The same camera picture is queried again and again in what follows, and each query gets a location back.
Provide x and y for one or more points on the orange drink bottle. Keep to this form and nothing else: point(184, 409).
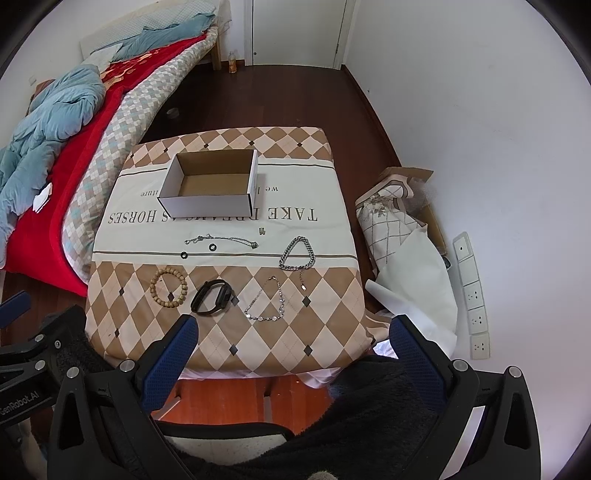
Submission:
point(232, 67)

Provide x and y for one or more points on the white door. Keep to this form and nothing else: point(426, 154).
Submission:
point(297, 32)

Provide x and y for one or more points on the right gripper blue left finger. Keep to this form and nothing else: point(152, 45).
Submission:
point(163, 361)

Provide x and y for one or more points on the checked white bag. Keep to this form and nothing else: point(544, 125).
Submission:
point(412, 277)

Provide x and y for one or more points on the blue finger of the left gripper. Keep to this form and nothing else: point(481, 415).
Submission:
point(13, 308)

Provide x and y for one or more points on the white cardboard box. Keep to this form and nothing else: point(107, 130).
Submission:
point(210, 184)

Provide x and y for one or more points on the wooden bed frame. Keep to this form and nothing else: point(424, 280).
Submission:
point(216, 54)

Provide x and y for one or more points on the red blanket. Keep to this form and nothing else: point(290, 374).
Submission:
point(34, 248)

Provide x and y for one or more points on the black smart band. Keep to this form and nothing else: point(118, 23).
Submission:
point(212, 297)

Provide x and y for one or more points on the checked bed mattress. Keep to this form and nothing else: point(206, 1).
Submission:
point(154, 76)

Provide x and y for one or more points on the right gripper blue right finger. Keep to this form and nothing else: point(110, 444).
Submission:
point(423, 373)

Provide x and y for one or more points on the white pillow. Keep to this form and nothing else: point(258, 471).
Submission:
point(158, 15)

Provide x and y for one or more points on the white paper on bed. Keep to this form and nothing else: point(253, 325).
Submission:
point(41, 199)

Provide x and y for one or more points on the white power strip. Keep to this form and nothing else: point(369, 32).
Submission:
point(477, 317)

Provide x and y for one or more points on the blue quilt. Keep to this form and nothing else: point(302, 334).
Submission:
point(67, 105)

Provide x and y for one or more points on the diamond pattern table cloth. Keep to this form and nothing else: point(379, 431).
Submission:
point(297, 302)

